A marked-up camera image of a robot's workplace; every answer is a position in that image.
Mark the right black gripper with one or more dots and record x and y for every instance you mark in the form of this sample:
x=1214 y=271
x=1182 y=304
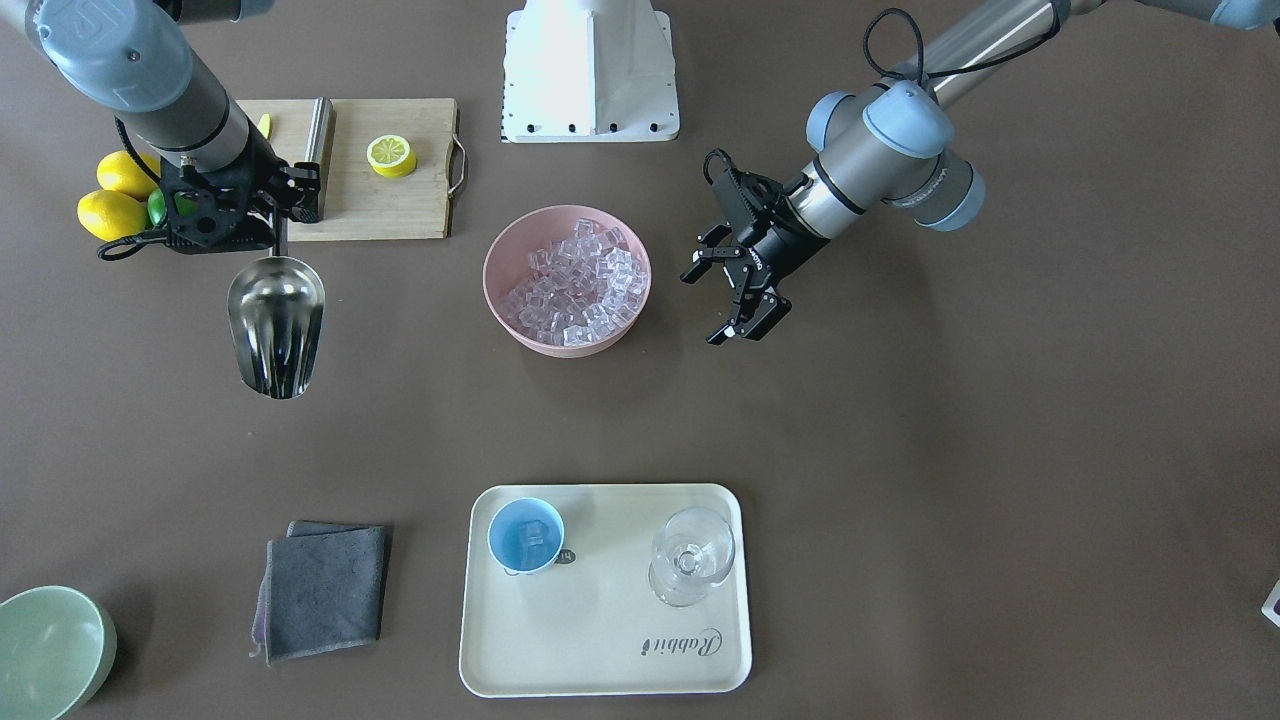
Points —
x=256 y=178

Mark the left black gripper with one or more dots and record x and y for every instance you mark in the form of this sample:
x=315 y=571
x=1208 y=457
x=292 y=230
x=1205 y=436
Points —
x=775 y=252

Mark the metal ice scoop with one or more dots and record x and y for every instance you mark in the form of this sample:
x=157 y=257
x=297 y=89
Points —
x=275 y=312

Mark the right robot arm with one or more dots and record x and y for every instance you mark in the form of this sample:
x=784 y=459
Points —
x=132 y=58

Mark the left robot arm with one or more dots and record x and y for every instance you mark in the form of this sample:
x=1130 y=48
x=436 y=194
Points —
x=890 y=145

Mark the clear ice cubes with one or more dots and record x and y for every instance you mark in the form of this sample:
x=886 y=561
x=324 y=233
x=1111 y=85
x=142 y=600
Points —
x=575 y=285

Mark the ice cube in cup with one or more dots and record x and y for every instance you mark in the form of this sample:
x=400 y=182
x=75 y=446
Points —
x=532 y=534

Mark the light blue cup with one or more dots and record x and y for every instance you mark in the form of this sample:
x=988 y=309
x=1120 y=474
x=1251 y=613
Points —
x=501 y=536

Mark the green lime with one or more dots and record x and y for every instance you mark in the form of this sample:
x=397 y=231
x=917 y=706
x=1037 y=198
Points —
x=157 y=210

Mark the yellow lemon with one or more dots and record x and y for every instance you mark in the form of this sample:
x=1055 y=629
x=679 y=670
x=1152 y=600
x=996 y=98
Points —
x=110 y=215
x=119 y=172

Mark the wooden cutting board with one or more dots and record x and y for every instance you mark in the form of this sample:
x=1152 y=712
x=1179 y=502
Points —
x=363 y=206

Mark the pink bowl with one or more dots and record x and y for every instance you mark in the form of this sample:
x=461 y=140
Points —
x=567 y=280

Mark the lemon half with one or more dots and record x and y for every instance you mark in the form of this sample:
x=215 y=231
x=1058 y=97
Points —
x=391 y=156

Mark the wine glass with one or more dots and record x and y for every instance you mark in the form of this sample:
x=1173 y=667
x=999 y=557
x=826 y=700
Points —
x=692 y=554

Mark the cream serving tray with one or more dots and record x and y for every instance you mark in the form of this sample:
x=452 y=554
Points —
x=591 y=624

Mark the grey folded cloth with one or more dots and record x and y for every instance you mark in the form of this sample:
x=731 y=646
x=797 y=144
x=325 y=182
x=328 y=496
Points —
x=322 y=590

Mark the green bowl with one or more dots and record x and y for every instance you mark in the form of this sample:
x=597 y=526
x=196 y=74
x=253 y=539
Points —
x=57 y=648

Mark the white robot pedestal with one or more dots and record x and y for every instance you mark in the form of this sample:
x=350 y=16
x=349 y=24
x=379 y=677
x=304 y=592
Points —
x=589 y=72

